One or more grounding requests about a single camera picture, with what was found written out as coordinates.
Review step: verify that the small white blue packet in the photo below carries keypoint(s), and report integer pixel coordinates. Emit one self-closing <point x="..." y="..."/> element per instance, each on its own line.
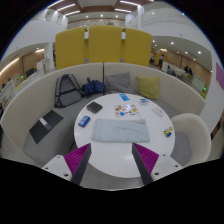
<point x="144" y="101"/>

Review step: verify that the yellow blue toy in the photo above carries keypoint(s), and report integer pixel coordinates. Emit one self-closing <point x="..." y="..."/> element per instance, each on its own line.
<point x="168" y="131"/>

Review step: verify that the yellow acoustic panel right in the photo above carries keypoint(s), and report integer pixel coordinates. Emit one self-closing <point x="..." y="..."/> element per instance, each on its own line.
<point x="136" y="47"/>

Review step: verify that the grey cushion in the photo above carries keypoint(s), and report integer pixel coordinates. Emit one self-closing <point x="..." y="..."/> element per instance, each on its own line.
<point x="119" y="83"/>

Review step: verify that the colourful sticker sheet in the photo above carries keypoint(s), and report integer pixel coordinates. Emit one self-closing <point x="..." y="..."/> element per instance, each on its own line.
<point x="125" y="110"/>

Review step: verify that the black box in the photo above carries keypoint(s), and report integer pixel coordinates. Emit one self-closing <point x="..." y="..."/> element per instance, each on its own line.
<point x="94" y="107"/>

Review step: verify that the navy blue bag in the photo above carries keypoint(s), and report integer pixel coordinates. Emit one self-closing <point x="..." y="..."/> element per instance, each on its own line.
<point x="93" y="87"/>

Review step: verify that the grey backpack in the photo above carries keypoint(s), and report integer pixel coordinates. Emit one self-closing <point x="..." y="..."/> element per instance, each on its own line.
<point x="67" y="91"/>

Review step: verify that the yellow acoustic panel left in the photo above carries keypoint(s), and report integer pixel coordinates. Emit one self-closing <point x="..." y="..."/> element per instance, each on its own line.
<point x="70" y="47"/>

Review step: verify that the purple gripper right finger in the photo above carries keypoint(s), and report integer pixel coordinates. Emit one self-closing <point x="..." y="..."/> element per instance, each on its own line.
<point x="145" y="160"/>

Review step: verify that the white chair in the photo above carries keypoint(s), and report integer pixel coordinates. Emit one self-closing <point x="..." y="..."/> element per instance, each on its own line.
<point x="192" y="140"/>

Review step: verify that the yellow-green cushion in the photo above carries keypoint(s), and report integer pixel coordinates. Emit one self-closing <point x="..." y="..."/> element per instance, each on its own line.
<point x="149" y="87"/>

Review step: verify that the white remote box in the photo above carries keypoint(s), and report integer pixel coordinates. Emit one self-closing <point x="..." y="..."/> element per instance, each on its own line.
<point x="158" y="111"/>

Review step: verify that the light blue towel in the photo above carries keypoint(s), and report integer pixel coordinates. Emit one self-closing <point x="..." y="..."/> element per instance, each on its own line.
<point x="120" y="131"/>

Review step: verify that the yellow acoustic panel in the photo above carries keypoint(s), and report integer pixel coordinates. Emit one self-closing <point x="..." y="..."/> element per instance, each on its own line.
<point x="136" y="47"/>
<point x="70" y="47"/>
<point x="104" y="44"/>

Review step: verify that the yellow acoustic panel middle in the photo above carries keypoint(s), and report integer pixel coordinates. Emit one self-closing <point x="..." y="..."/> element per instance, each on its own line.
<point x="104" y="44"/>

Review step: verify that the black laptop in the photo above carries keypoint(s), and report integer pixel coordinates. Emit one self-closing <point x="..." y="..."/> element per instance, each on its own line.
<point x="44" y="125"/>

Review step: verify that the blue box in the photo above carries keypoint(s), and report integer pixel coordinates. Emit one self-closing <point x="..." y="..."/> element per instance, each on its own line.
<point x="84" y="121"/>

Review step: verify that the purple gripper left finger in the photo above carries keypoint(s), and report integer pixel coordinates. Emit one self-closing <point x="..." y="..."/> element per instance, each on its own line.
<point x="77" y="162"/>

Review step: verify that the blue card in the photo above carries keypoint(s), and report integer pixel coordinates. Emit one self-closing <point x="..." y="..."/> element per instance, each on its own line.
<point x="124" y="97"/>

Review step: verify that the round white table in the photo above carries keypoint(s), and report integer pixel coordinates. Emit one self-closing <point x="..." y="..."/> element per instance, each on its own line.
<point x="116" y="159"/>

